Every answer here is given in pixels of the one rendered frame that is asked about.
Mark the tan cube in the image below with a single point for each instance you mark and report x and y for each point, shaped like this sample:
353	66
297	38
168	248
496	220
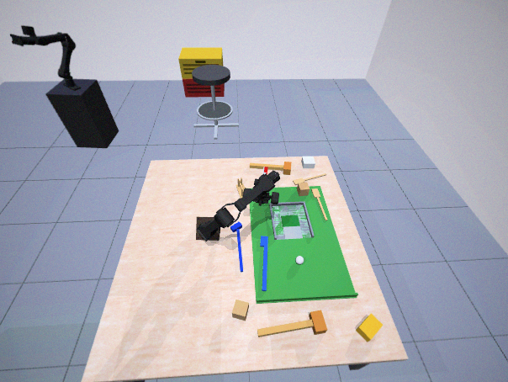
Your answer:
303	189
240	310

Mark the yellow block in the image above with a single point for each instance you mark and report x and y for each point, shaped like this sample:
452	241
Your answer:
369	328

